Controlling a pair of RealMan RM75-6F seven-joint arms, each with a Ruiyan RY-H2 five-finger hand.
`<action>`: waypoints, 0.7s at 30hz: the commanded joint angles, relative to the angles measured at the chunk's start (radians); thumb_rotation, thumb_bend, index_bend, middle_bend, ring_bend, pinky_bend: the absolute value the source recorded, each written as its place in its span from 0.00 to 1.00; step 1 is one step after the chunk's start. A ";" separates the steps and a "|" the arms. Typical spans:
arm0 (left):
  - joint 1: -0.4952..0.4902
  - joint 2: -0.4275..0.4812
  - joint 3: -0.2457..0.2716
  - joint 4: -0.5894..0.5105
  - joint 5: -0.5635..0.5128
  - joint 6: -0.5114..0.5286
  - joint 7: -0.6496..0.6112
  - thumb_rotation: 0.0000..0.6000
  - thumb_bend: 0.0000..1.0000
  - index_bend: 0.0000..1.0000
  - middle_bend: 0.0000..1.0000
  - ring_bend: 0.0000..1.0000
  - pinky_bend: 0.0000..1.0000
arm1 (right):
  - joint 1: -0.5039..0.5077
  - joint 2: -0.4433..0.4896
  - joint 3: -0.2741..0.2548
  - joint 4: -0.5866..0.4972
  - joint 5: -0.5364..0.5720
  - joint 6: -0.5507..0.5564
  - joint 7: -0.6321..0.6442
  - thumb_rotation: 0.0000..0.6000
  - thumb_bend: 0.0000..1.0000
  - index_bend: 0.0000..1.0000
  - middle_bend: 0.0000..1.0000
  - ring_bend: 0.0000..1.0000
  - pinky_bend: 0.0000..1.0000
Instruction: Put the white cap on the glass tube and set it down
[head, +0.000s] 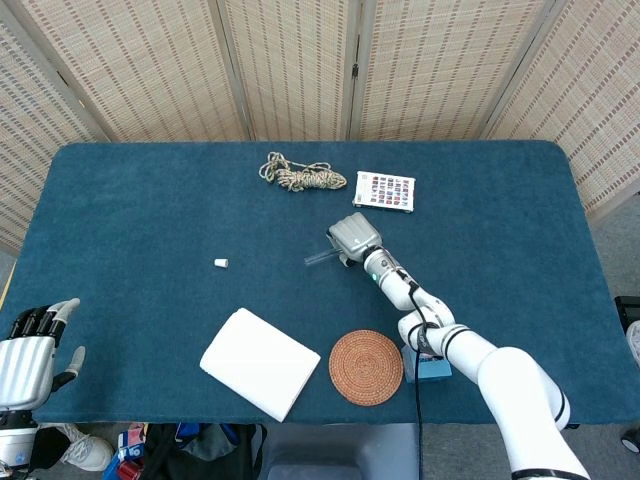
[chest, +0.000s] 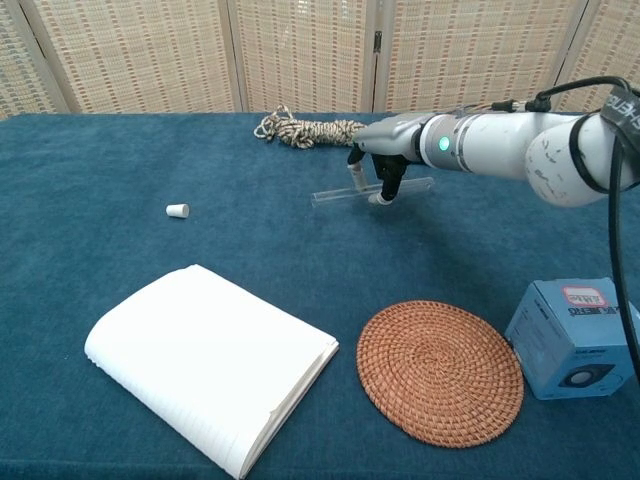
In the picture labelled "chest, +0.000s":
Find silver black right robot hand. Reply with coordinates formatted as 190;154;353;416
346;113;431;206

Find light blue cardboard box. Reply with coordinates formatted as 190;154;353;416
504;277;640;401

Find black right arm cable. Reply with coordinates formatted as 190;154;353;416
529;77;640;381

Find dark blue tablecloth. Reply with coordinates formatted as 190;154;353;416
0;112;640;480

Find beige bamboo folding screen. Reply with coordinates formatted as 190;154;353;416
0;0;640;120

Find white folded cloth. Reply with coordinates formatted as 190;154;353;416
83;263;341;479

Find round woven rattan coaster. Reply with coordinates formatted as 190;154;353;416
356;299;526;449

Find clear glass tube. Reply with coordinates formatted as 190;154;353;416
310;176;435;209

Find coiled beige speckled rope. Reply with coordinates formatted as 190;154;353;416
253;104;369;150

